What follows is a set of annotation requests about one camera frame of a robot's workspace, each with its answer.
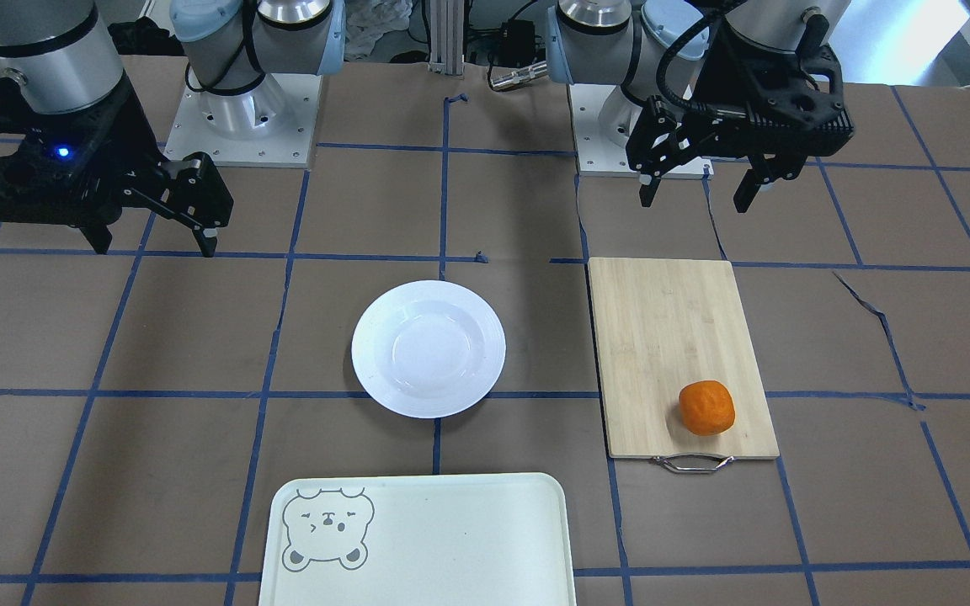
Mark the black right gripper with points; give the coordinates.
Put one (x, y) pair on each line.
(121, 145)

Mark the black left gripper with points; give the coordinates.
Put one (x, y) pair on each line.
(716, 91)

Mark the orange mandarin fruit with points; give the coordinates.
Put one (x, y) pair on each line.
(706, 408)

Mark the white round plate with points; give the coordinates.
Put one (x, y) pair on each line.
(428, 349)

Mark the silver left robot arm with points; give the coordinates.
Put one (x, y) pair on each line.
(659, 47)

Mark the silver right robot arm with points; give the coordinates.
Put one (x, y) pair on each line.
(64, 57)

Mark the cream tray with bear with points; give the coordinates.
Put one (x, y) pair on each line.
(478, 539)

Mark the bamboo cutting board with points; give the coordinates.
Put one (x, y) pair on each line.
(661, 324)

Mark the silver metal connector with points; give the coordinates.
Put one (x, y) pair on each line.
(508, 82)

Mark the black power adapter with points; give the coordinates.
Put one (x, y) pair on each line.
(517, 43)

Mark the white crumpled cloth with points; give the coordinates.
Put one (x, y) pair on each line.
(368, 21)

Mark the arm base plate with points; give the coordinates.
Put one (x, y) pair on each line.
(602, 119)
(199, 143)

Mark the aluminium frame post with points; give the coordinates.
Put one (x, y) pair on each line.
(447, 23)

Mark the metal cutting board handle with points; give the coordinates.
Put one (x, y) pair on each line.
(693, 464)

